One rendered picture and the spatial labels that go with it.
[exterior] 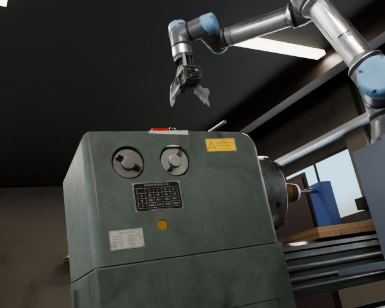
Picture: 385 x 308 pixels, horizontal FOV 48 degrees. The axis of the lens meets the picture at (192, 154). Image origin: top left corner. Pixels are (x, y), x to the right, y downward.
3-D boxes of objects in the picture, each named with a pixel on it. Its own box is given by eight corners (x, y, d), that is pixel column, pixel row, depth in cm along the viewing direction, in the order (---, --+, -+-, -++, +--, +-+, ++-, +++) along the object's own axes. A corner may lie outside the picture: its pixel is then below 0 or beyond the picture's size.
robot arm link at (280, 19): (327, -3, 163) (209, 37, 182) (322, -19, 154) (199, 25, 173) (333, 24, 160) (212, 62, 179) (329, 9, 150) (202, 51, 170)
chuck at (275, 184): (276, 226, 151) (255, 143, 162) (235, 244, 178) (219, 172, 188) (297, 223, 155) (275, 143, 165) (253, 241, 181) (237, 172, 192)
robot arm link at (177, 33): (182, 14, 164) (163, 23, 167) (187, 39, 160) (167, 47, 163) (191, 24, 170) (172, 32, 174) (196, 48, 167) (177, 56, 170)
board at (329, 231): (319, 238, 154) (316, 227, 155) (266, 253, 185) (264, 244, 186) (381, 229, 167) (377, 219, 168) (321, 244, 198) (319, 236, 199)
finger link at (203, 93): (214, 101, 158) (197, 83, 158) (207, 109, 163) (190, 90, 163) (219, 97, 160) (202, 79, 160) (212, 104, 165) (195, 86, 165)
